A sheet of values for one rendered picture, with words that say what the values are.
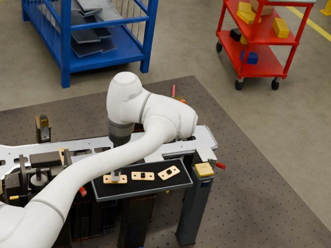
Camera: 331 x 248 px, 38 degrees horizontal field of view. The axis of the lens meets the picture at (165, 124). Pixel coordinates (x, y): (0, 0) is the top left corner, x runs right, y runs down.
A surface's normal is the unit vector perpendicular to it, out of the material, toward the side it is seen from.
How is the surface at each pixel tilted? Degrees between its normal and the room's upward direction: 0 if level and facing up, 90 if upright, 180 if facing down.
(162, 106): 13
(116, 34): 0
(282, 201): 0
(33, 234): 25
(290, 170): 0
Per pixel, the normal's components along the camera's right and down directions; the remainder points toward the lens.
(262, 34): 0.14, -0.75
